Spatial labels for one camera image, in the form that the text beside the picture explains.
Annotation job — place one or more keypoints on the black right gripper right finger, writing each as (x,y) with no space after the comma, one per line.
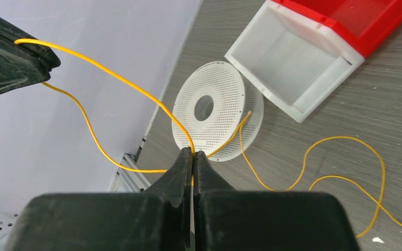
(230,219)

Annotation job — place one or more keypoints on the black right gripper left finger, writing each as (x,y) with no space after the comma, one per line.
(156,219)

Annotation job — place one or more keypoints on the black perforated spool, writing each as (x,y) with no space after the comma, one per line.
(22,65)

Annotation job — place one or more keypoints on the white perforated spool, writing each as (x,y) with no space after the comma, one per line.
(221,110)

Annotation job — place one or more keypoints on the near white plastic bin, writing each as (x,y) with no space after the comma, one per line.
(294,61)

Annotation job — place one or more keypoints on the red plastic bin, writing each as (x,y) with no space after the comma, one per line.
(363,24)

